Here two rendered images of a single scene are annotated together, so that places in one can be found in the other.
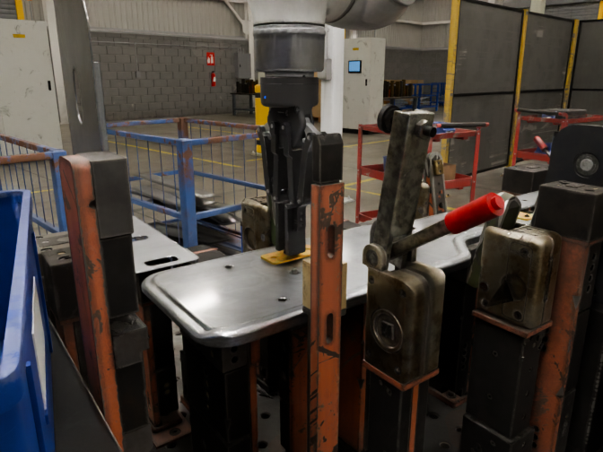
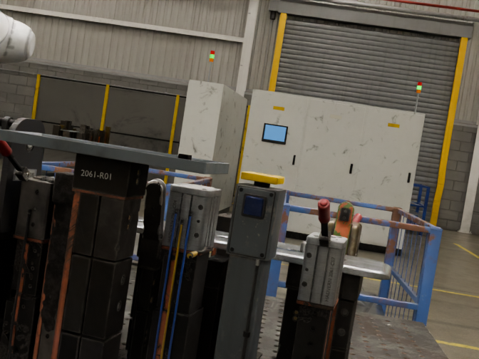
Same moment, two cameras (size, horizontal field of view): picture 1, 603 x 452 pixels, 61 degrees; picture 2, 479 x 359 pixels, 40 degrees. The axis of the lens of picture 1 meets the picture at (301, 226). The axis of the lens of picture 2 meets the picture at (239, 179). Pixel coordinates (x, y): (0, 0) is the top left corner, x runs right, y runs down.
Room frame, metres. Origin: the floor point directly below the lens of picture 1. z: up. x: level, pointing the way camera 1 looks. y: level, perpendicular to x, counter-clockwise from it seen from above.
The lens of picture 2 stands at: (0.22, -1.77, 1.20)
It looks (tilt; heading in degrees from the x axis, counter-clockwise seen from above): 3 degrees down; 50
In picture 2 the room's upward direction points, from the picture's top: 9 degrees clockwise
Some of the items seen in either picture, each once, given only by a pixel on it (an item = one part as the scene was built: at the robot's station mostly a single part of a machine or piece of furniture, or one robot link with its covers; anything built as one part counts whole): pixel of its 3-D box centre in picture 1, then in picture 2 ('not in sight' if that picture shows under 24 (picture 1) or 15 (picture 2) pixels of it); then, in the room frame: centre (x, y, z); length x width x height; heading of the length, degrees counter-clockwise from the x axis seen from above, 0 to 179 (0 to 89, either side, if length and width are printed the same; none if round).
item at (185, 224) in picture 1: (187, 201); (336, 285); (3.17, 0.73, 0.47); 1.20 x 0.80 x 0.95; 46
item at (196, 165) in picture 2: not in sight; (115, 152); (0.78, -0.77, 1.16); 0.37 x 0.14 x 0.02; 126
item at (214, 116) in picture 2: not in sight; (213, 138); (6.64, 6.66, 1.22); 2.40 x 0.54 x 2.45; 42
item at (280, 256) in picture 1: (291, 251); not in sight; (0.68, 0.01, 1.01); 0.08 x 0.04 x 0.01; 126
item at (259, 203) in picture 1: (267, 294); not in sight; (0.84, 0.06, 0.87); 0.12 x 0.09 x 0.35; 36
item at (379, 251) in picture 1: (374, 256); not in sight; (0.51, -0.08, 1.06); 0.03 x 0.01 x 0.03; 36
